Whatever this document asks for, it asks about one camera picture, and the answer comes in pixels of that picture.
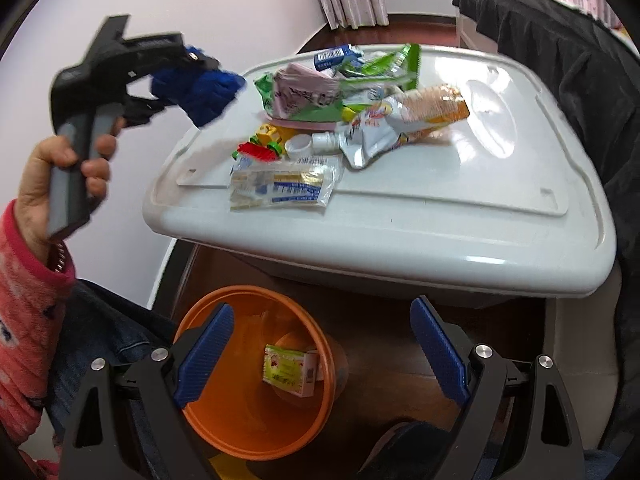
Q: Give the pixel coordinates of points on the white plastic storage box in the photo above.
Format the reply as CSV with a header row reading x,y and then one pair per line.
x,y
400,220

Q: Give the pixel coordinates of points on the clear printed plastic packet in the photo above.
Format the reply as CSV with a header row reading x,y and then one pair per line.
x,y
280,185

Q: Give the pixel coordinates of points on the small white plastic bottle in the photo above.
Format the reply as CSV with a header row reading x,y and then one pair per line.
x,y
326,141

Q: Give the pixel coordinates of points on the person's left hand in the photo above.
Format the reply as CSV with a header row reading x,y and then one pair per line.
x,y
35,185

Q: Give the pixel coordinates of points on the dark bed cloth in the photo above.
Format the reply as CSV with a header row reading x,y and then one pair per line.
x,y
560,60

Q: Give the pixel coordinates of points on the pink plastic packet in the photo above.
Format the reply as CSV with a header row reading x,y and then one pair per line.
x,y
300,87

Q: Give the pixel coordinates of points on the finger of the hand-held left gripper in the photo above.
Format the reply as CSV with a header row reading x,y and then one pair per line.
x,y
200,92
200,56

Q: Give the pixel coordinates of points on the crumpled green plastic bag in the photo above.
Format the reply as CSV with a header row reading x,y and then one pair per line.
x,y
264,91

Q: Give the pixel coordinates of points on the green snack packet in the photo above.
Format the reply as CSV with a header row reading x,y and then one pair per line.
x,y
395,62

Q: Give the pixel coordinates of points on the person's left forearm pink sleeve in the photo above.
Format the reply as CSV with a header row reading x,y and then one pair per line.
x,y
30,310

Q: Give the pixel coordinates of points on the person's blue jeans leg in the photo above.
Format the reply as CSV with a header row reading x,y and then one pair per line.
x,y
100,330

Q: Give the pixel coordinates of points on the white ribbed cap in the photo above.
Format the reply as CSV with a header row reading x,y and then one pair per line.
x,y
299,146

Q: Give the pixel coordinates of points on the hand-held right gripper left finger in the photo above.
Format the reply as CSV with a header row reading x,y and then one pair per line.
x,y
206,355

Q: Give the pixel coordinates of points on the dark slipper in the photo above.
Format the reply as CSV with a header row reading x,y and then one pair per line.
x,y
400,445

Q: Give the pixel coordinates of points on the white bed frame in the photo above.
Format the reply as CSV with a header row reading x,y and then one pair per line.
x,y
470,35

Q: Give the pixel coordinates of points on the silver and orange pouch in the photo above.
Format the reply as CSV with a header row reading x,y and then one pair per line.
x,y
400,120

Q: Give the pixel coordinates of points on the yellow plastic wrapper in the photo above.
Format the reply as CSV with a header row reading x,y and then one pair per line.
x,y
270,135

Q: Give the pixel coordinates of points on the green and white small box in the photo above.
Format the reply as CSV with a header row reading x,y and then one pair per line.
x,y
285,367

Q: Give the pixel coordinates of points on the orange plastic bin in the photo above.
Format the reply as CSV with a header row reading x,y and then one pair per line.
x,y
240,425

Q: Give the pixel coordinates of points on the blue drink carton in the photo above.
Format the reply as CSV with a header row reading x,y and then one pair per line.
x,y
332,56

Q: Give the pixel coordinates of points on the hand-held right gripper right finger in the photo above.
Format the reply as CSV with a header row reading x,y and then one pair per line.
x,y
440,355

